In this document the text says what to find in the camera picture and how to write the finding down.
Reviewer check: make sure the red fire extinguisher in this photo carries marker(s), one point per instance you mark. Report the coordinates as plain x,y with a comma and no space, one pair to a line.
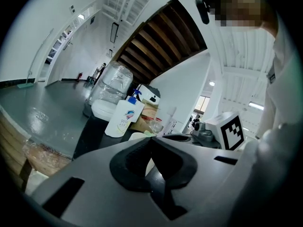
80,76

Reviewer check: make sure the wooden slat platform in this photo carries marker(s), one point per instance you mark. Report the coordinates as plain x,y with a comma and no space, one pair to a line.
11,150

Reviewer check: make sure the person's light grey shirt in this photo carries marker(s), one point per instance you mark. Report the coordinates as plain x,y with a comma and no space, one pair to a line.
284,79

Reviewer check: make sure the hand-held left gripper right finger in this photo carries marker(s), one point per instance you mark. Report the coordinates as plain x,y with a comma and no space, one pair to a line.
208,181

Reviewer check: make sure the white toilet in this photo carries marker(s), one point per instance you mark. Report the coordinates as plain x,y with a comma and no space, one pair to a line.
111,86

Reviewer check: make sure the person's head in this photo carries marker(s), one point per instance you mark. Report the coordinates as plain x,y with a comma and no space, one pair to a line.
243,8

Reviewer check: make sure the black-framed narrow mirror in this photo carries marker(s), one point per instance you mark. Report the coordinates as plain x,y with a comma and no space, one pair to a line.
114,32

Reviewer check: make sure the green mop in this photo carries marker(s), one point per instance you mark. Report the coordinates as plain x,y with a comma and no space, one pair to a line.
24,85

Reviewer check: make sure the large cardboard box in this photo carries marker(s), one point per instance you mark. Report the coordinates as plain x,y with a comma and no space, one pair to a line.
146,117

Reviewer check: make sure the clear plastic bag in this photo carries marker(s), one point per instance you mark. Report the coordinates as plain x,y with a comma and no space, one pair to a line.
156,125

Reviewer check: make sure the black head camera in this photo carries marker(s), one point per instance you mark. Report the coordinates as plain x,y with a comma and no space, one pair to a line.
204,6

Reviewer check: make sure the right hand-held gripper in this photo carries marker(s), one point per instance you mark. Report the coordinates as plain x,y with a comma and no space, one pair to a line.
227,131

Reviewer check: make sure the black marble vanity table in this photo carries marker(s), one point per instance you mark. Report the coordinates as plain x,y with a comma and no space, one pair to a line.
94,136

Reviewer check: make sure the green soap dish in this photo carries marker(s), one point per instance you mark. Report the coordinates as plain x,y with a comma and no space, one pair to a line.
149,133

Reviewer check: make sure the plastic-wrapped wooden block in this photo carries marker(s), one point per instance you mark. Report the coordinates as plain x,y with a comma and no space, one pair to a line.
45,155

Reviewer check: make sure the white soap bottle blue pump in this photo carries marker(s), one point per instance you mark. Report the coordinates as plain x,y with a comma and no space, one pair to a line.
123,117

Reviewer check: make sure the dark wooden slatted canopy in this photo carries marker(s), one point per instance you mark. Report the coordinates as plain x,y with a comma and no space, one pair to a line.
163,41

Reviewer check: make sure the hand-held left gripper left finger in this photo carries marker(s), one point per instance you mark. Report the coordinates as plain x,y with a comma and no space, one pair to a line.
94,188

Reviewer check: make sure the white and black appliance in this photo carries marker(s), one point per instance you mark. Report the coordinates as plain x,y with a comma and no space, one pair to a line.
150,94

